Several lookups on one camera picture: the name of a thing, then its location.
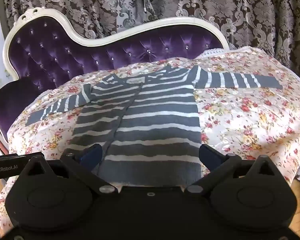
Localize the light grey curtain panel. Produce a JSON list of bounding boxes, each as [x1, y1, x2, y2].
[[115, 0, 151, 28]]

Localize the brown damask curtain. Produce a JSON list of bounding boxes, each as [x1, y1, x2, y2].
[[0, 0, 300, 183]]

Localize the grey white striped sweater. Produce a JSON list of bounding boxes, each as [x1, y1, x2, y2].
[[25, 65, 283, 188]]

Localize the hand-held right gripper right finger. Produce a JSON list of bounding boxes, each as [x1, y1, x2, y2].
[[184, 144, 278, 197]]

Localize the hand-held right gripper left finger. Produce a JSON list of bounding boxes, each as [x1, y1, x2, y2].
[[22, 143, 118, 195]]

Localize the floral bedspread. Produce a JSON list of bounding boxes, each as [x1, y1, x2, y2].
[[0, 46, 300, 230]]

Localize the purple tufted headboard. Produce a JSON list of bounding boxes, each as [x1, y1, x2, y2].
[[0, 8, 230, 155]]

